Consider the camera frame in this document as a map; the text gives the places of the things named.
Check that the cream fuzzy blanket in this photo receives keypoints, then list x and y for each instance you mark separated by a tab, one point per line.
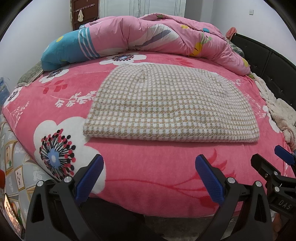
279	109

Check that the brown wooden door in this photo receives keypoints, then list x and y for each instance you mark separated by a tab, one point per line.
89	18

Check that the white wall switch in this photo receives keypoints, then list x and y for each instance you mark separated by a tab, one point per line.
251	11

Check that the pink floral blanket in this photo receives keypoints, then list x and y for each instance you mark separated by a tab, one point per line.
150	162

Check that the cream hanging cloth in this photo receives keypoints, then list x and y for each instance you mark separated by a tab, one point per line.
80	16

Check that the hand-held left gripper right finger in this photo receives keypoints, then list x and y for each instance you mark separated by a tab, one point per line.
209	179

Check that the white wardrobe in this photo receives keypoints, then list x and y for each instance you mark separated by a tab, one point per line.
143	8

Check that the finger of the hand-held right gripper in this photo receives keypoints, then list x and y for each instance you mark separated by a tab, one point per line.
284	154
263	163

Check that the red round object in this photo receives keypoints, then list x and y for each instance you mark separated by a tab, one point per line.
1	179

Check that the grey plaid cloth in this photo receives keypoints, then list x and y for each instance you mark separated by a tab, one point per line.
235	48

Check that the person's right hand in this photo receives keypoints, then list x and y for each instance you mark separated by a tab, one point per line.
276	222

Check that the pink cloth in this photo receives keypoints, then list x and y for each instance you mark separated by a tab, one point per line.
230	32

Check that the dark padded headboard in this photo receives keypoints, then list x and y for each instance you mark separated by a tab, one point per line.
272	62

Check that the pink printed quilt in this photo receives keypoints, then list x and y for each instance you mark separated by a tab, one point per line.
138	32

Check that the green patterned cloth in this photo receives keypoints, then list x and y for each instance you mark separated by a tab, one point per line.
30	74

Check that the grey patterned bed sheet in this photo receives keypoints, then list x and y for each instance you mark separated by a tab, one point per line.
18	166

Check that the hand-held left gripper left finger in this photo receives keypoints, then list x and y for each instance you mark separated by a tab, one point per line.
90	178

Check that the beige white checked sweater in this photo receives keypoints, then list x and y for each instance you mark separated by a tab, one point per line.
166	104

